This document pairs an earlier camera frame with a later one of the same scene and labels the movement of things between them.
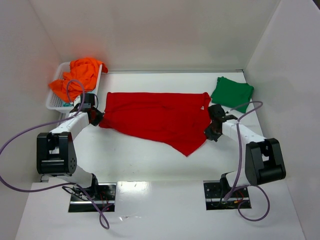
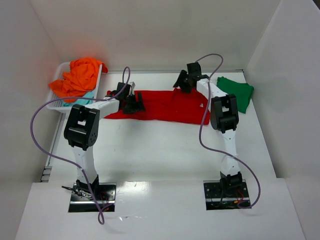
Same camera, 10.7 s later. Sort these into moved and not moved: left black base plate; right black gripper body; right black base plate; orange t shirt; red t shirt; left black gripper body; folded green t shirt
Moved: red t shirt; left black gripper body; right black gripper body
Not moved: orange t shirt; left black base plate; right black base plate; folded green t shirt
